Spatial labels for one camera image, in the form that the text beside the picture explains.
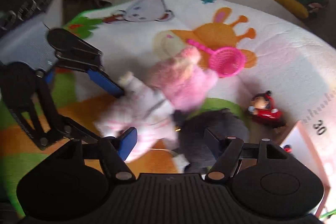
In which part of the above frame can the pink haired plush doll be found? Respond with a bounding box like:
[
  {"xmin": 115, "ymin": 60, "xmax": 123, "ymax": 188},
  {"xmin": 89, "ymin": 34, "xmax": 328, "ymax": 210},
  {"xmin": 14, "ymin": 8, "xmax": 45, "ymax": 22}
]
[{"xmin": 95, "ymin": 46, "xmax": 219, "ymax": 163}]

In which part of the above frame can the pink toy net scoop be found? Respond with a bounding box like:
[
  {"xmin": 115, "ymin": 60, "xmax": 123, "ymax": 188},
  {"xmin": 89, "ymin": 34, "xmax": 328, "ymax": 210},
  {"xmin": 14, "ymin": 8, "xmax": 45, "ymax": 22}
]
[{"xmin": 187, "ymin": 39, "xmax": 246, "ymax": 77}]

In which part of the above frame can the pink cardboard box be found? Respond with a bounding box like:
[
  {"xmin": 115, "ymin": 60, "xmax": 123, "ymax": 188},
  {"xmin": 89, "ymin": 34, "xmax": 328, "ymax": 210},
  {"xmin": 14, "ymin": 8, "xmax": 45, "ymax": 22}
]
[{"xmin": 277, "ymin": 121, "xmax": 331, "ymax": 217}]

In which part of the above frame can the red dress girl figurine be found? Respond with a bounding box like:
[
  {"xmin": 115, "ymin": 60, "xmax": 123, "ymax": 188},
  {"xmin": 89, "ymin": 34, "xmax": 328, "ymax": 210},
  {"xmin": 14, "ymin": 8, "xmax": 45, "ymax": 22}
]
[{"xmin": 247, "ymin": 90, "xmax": 286, "ymax": 128}]

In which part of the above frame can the black plush toy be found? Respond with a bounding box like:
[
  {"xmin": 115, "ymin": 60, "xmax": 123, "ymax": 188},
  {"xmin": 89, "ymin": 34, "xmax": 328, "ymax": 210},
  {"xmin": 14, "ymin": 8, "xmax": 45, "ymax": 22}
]
[{"xmin": 173, "ymin": 108, "xmax": 250, "ymax": 174}]

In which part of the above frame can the colourful children play mat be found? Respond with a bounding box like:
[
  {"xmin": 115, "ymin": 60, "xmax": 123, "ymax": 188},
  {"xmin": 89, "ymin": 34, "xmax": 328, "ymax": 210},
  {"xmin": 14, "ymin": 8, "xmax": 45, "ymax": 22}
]
[{"xmin": 1, "ymin": 0, "xmax": 335, "ymax": 223}]

